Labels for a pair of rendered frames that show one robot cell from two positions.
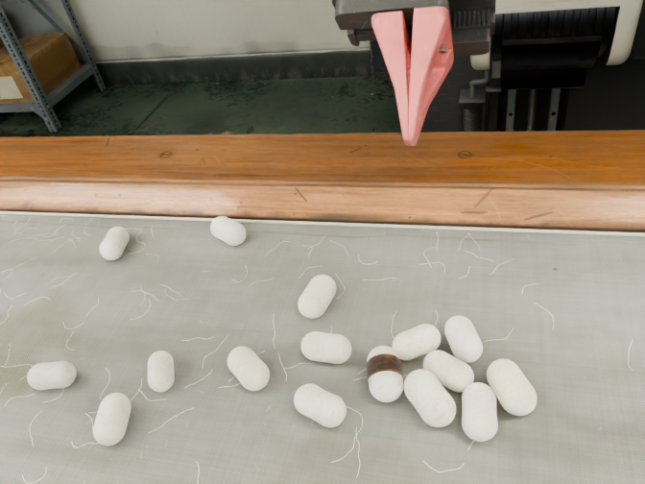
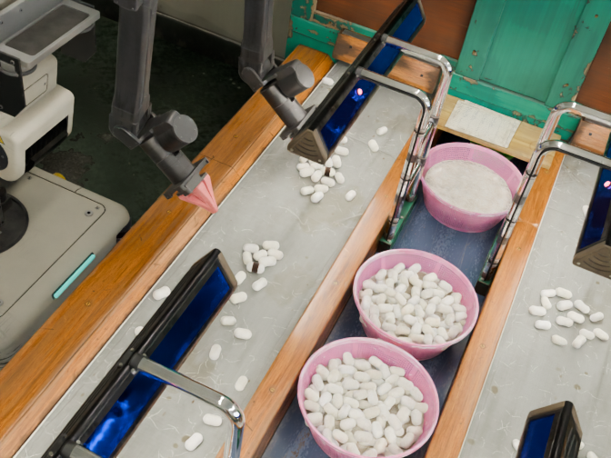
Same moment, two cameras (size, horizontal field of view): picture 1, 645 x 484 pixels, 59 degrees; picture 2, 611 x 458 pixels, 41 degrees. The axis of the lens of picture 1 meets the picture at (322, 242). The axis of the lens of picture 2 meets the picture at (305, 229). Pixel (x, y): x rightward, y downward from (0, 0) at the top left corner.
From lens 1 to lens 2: 1.53 m
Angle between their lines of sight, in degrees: 66
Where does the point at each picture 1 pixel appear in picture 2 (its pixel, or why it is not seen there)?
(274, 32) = not seen: outside the picture
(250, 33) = not seen: outside the picture
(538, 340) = (255, 235)
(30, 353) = (194, 365)
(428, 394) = (270, 259)
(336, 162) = (145, 246)
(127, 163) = (84, 320)
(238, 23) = not seen: outside the picture
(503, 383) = (272, 244)
